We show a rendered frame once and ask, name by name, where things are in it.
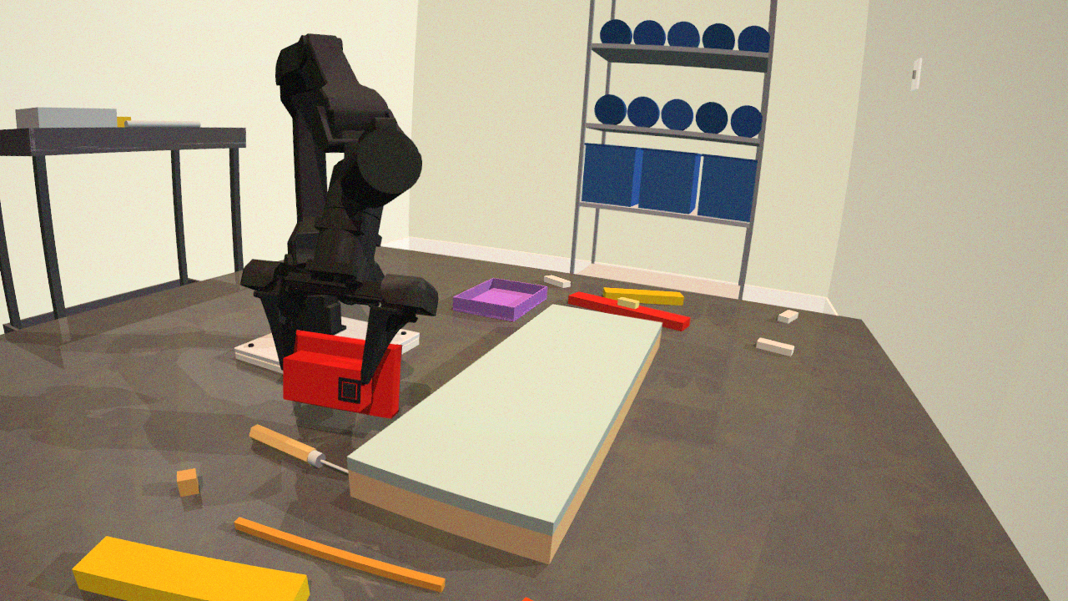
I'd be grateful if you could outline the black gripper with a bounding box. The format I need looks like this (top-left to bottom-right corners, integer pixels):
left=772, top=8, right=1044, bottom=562
left=240, top=208, right=438, bottom=385

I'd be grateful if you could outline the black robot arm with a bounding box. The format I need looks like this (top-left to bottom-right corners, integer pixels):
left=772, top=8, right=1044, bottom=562
left=274, top=33, right=422, bottom=335

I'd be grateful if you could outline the orange long thin bar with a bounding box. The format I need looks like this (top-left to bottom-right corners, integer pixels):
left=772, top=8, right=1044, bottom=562
left=234, top=518, right=445, bottom=592

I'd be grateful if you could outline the yellow flat bar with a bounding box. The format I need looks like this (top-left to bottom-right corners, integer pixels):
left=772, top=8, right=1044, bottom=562
left=603, top=288, right=684, bottom=306
left=72, top=536, right=310, bottom=601

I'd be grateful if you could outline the awl with yellow-brown wooden handle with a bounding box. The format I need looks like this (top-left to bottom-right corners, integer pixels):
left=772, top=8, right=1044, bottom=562
left=249, top=424, right=349, bottom=473

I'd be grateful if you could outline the purple shallow tray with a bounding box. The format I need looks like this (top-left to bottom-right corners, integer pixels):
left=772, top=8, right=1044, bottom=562
left=453, top=278, right=547, bottom=322

